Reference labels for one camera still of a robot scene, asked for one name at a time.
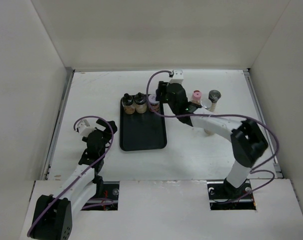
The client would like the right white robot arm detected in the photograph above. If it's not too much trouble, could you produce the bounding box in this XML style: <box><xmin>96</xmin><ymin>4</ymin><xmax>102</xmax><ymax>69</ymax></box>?
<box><xmin>156</xmin><ymin>81</ymin><xmax>268</xmax><ymax>198</ymax></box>

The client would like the yellow-cap cream bottle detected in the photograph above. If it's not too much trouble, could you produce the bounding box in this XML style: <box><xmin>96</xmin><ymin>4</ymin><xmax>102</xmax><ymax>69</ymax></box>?
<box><xmin>204</xmin><ymin>129</ymin><xmax>215</xmax><ymax>136</ymax></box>

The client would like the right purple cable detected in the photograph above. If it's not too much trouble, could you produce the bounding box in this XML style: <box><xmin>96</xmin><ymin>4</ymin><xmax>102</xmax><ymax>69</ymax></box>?
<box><xmin>146</xmin><ymin>69</ymin><xmax>280</xmax><ymax>201</ymax></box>

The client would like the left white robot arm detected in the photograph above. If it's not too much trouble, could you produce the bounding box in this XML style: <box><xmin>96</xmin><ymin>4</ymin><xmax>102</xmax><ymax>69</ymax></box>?
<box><xmin>27</xmin><ymin>117</ymin><xmax>118</xmax><ymax>240</ymax></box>

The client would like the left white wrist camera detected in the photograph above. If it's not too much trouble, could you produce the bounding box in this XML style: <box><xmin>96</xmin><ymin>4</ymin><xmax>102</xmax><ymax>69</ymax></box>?
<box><xmin>73</xmin><ymin>119</ymin><xmax>96</xmax><ymax>138</ymax></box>

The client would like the purple cable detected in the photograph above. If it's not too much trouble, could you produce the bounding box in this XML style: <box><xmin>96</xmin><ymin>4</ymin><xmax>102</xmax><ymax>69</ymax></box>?
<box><xmin>146</xmin><ymin>69</ymin><xmax>280</xmax><ymax>201</ymax></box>
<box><xmin>26</xmin><ymin>115</ymin><xmax>115</xmax><ymax>238</ymax></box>

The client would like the black-cap brown spice bottle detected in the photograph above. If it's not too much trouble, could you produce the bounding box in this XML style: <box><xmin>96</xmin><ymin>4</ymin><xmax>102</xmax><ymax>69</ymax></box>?
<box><xmin>121</xmin><ymin>93</ymin><xmax>136</xmax><ymax>115</ymax></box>

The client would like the black-cap pale spice bottle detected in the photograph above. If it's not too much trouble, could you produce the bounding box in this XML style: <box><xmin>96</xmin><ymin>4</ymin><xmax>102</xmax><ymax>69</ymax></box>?
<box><xmin>133</xmin><ymin>92</ymin><xmax>147</xmax><ymax>114</ymax></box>

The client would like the dark-cap beige spice bottle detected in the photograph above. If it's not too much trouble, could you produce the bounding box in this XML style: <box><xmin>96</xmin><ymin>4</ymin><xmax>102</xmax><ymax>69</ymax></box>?
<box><xmin>208</xmin><ymin>89</ymin><xmax>222</xmax><ymax>112</ymax></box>

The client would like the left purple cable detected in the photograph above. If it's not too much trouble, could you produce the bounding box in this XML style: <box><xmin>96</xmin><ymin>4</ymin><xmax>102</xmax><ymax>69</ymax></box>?
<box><xmin>26</xmin><ymin>115</ymin><xmax>115</xmax><ymax>238</ymax></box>

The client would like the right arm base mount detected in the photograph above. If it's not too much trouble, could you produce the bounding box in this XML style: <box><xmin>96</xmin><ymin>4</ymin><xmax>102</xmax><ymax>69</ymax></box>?
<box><xmin>207</xmin><ymin>180</ymin><xmax>256</xmax><ymax>211</ymax></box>

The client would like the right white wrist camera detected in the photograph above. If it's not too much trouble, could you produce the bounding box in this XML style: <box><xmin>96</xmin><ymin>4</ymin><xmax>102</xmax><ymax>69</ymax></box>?
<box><xmin>169</xmin><ymin>69</ymin><xmax>184</xmax><ymax>85</ymax></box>

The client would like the black rectangular plastic tray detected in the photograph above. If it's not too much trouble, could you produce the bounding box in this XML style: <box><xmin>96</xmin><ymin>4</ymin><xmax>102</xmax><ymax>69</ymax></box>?
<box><xmin>119</xmin><ymin>96</ymin><xmax>167</xmax><ymax>152</ymax></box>

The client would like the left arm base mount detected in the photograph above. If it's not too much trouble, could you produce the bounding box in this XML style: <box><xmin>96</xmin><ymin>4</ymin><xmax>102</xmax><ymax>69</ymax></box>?
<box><xmin>82</xmin><ymin>181</ymin><xmax>120</xmax><ymax>211</ymax></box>

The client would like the pink-cap pepper shaker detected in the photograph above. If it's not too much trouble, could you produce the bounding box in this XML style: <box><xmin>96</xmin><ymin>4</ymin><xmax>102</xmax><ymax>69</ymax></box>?
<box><xmin>191</xmin><ymin>90</ymin><xmax>202</xmax><ymax>105</ymax></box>

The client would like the clear-lid blue-label bottle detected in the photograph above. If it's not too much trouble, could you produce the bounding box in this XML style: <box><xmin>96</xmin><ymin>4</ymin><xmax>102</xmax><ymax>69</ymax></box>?
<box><xmin>200</xmin><ymin>98</ymin><xmax>212</xmax><ymax>110</ymax></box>

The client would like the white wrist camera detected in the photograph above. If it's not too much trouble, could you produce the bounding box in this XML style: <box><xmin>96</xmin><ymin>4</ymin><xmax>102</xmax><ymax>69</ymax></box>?
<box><xmin>169</xmin><ymin>69</ymin><xmax>184</xmax><ymax>85</ymax></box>
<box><xmin>73</xmin><ymin>119</ymin><xmax>96</xmax><ymax>138</ymax></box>

